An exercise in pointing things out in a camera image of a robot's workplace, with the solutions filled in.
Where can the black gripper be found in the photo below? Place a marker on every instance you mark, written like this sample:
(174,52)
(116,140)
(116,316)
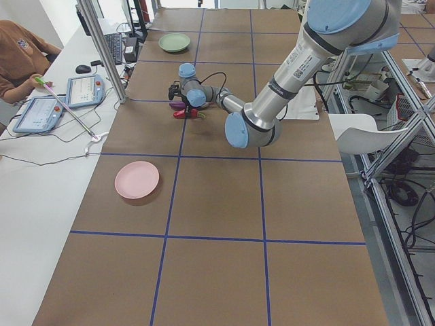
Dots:
(185,102)

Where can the red chili pepper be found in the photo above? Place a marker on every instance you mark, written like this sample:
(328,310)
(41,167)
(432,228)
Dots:
(189,114)

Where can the purple eggplant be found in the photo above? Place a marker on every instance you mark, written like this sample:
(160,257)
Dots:
(177,105)

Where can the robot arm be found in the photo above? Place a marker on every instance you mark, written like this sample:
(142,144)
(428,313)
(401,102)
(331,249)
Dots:
(328,29)

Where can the light green plate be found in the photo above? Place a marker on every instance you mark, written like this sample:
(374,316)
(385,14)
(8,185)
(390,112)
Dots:
(174,42)

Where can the black power adapter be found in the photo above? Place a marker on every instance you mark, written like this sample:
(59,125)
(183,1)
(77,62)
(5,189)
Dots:
(131,48)

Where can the pink plate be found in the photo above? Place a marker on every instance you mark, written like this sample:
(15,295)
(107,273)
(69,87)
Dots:
(136,180)

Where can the black keyboard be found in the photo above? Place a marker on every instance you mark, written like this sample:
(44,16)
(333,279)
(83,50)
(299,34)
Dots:
(114,43)

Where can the far teach pendant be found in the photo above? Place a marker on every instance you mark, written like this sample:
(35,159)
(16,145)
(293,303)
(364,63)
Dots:
(84,91)

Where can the teach pendant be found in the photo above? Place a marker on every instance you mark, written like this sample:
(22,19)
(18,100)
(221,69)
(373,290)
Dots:
(84,91)
(40,115)

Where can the black computer mouse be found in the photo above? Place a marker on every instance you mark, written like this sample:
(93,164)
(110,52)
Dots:
(82,69)

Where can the brown paper table cover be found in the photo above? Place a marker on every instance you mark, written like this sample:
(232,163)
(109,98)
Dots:
(229,236)

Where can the near teach pendant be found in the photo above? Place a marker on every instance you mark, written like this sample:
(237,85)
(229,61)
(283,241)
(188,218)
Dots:
(40,115)

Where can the green pink stick tool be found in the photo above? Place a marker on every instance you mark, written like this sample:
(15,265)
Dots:
(94,137)

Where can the white chair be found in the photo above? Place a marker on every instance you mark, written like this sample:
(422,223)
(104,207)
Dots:
(358,133)

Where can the seated person in brown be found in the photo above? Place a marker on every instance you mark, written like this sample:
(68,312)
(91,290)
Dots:
(24,58)

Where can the white plastic basket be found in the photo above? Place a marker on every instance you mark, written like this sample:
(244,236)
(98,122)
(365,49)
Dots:
(400,113)

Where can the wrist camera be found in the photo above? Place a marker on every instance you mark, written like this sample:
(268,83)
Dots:
(174,90)

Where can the aluminium frame post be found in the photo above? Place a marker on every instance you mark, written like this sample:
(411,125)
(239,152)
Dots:
(90,17)

